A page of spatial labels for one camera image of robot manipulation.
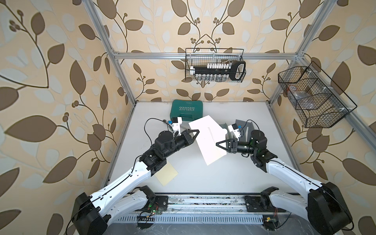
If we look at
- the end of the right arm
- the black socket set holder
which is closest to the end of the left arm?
the end of the right arm

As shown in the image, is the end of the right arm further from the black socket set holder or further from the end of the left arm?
the black socket set holder

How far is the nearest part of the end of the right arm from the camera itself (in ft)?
2.02

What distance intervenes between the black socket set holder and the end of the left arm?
418 millimetres

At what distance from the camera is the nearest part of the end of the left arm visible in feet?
1.75

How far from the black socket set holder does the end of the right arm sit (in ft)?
1.28

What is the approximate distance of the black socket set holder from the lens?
836mm
